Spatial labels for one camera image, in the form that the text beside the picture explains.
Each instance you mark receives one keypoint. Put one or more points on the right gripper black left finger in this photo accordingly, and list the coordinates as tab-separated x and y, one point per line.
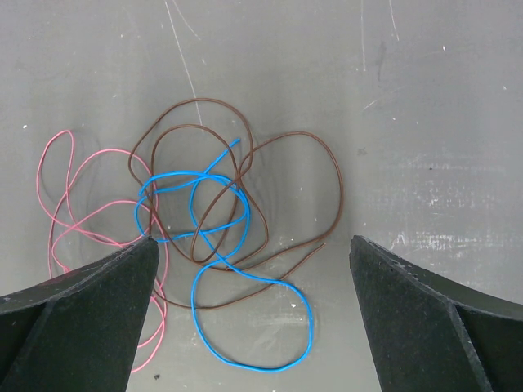
79	331

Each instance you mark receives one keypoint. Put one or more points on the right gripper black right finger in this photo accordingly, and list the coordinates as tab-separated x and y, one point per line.
429	333

